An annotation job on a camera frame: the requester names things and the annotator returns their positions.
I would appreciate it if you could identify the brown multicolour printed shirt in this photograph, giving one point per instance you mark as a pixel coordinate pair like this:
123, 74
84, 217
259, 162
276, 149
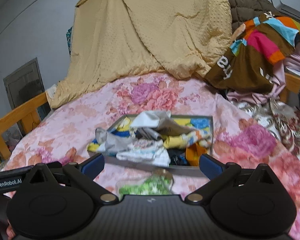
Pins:
249, 64

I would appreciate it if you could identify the white plastic bag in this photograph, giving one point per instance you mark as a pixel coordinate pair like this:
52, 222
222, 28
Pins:
155, 124

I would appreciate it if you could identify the beige yellow quilt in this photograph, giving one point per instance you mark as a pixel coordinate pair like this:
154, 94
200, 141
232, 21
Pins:
117, 38

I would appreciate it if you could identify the pink floral bedspread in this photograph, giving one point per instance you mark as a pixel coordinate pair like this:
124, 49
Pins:
64, 135

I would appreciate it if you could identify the lilac pink garment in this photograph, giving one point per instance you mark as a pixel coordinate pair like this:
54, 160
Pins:
277, 80

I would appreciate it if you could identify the striped pastel sock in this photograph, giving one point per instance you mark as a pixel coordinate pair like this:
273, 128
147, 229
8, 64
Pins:
202, 137

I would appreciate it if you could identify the colourful patterned pillow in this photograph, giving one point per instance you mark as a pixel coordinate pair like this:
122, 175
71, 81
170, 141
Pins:
68, 39

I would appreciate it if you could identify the white striped sock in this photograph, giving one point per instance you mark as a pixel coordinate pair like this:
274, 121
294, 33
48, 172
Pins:
146, 151

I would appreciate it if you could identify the grey wall cabinet door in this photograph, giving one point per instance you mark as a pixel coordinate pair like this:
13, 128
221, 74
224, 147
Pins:
24, 84

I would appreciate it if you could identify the orange cloth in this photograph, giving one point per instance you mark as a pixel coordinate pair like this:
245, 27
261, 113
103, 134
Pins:
194, 152

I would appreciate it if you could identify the grey shallow storage box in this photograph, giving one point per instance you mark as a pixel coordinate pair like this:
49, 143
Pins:
178, 165

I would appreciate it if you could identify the brown quilted jacket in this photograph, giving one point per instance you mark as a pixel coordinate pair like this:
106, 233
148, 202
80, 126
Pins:
244, 10

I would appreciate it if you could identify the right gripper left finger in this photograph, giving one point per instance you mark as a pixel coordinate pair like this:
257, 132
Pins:
93, 166

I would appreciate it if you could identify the green white patterned cloth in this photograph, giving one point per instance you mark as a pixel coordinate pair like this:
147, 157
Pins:
160, 182

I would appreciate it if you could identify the maroon gold damask cloth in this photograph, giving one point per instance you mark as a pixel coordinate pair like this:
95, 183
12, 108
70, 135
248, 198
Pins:
281, 120

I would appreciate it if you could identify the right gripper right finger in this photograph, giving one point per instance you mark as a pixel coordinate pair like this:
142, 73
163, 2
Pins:
210, 166

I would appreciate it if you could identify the beige drawstring pouch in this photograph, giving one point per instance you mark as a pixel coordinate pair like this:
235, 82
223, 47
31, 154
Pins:
109, 143

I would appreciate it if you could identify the blue yellow cartoon towel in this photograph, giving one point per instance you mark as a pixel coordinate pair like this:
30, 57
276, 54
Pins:
122, 129

